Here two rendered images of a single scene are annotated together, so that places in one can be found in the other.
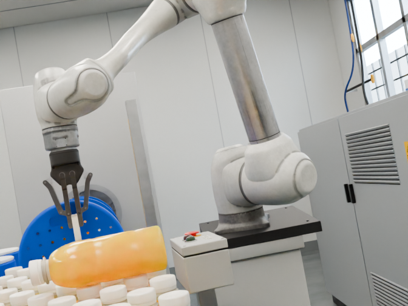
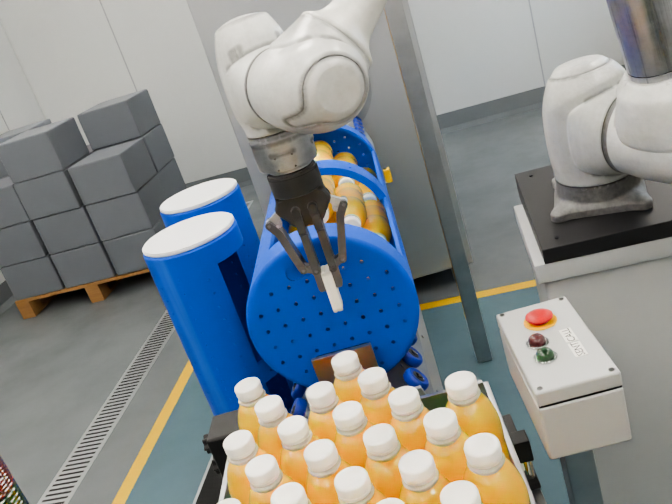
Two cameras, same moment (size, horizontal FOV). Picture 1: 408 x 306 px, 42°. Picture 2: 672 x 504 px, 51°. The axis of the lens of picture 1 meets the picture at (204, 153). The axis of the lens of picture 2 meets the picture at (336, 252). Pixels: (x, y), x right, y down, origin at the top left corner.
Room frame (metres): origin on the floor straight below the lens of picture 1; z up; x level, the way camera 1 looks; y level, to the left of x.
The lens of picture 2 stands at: (0.43, 0.04, 1.61)
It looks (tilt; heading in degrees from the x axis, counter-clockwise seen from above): 22 degrees down; 17
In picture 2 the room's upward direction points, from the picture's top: 18 degrees counter-clockwise
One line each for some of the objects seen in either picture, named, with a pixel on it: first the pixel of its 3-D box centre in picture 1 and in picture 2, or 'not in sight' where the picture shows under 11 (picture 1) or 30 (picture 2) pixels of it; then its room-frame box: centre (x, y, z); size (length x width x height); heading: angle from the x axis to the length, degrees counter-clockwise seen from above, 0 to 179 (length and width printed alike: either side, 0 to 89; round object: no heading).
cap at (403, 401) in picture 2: not in sight; (405, 402); (1.15, 0.24, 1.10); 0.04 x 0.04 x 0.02
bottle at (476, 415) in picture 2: not in sight; (479, 449); (1.16, 0.17, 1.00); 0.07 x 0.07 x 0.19
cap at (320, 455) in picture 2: not in sight; (321, 456); (1.06, 0.33, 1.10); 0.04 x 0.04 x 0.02
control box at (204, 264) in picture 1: (200, 259); (558, 371); (1.23, 0.05, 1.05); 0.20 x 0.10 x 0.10; 11
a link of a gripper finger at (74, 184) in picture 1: (75, 192); (322, 234); (1.37, 0.34, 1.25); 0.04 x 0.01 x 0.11; 11
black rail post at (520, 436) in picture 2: not in sight; (524, 460); (1.20, 0.12, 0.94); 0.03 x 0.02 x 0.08; 11
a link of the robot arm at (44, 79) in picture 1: (56, 97); (262, 73); (1.36, 0.35, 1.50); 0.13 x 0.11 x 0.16; 37
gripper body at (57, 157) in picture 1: (66, 167); (300, 195); (1.37, 0.36, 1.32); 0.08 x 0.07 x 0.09; 101
